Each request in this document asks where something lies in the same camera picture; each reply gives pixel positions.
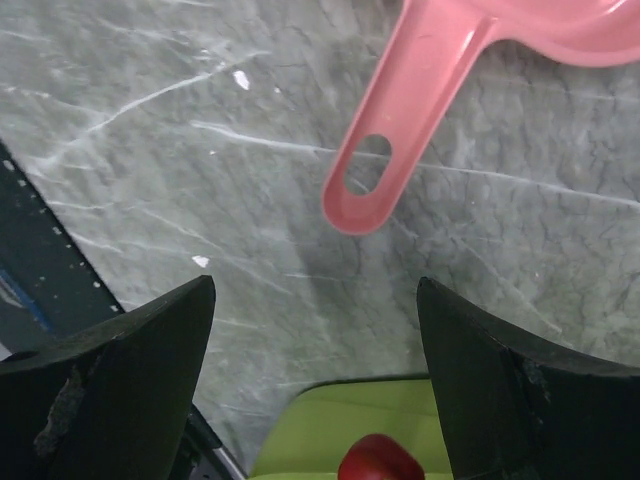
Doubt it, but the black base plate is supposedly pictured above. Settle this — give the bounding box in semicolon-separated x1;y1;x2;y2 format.
1;146;124;353

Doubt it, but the green plastic vegetable basket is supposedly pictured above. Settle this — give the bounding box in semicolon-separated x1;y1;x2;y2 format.
249;379;453;479

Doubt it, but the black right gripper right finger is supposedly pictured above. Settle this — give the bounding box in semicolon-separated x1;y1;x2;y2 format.
417;277;639;479

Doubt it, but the pink plastic dustpan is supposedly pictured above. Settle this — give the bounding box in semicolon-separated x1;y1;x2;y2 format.
322;0;639;235

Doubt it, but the red chili pepper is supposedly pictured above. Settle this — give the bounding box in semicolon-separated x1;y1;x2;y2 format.
337;434;425;480

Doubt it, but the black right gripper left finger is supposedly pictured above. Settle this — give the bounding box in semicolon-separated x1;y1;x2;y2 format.
1;275;215;479

